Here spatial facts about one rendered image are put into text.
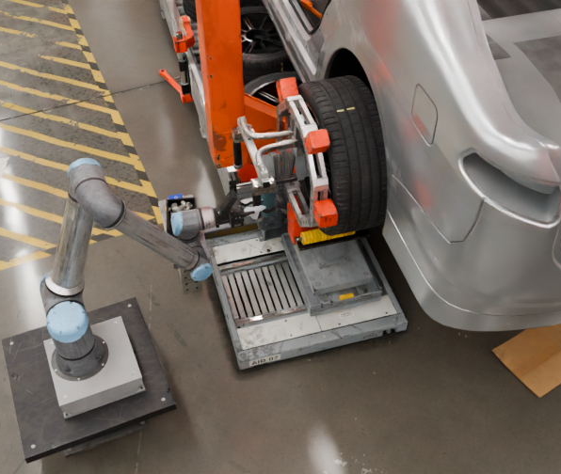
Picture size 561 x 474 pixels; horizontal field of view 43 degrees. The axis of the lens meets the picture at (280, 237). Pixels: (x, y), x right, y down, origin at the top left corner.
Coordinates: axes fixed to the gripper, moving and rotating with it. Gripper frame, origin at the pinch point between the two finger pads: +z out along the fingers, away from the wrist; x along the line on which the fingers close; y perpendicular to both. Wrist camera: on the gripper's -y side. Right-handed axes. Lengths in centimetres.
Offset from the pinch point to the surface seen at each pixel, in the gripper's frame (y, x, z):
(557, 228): -55, 89, 65
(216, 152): 20, -60, -7
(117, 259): 83, -63, -64
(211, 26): -47, -60, -4
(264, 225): 55, -39, 11
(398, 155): -37, 27, 44
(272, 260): 76, -34, 13
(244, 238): 75, -52, 3
